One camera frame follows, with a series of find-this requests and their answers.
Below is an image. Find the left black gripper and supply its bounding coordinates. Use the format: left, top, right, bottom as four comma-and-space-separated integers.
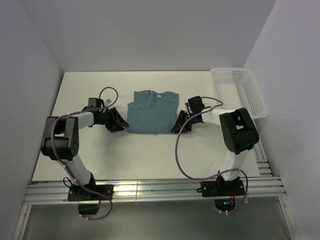
97, 107, 129, 132

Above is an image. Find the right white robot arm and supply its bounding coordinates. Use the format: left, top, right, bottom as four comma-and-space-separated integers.
171, 107, 260, 197

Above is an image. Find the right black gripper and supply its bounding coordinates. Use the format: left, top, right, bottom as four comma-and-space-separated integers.
171, 109, 198, 134

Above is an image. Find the aluminium rail frame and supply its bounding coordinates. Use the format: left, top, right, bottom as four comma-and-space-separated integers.
14, 124, 301, 240

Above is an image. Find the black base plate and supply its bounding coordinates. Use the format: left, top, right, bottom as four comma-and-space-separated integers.
196, 177, 245, 197
67, 184, 114, 202

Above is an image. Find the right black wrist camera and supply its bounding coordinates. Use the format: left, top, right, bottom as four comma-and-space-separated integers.
187, 96, 205, 113

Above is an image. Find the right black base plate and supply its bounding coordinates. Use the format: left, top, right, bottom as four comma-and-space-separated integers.
196, 177, 245, 197

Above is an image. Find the white perforated plastic basket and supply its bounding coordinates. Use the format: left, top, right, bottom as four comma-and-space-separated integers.
209, 67, 269, 120

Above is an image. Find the teal blue t shirt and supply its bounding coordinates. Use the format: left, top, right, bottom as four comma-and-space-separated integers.
126, 90, 180, 135

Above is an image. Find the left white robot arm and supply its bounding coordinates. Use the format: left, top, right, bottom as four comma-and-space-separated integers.
41, 106, 129, 200

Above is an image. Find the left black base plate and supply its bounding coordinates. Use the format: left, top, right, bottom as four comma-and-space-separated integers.
67, 184, 114, 202

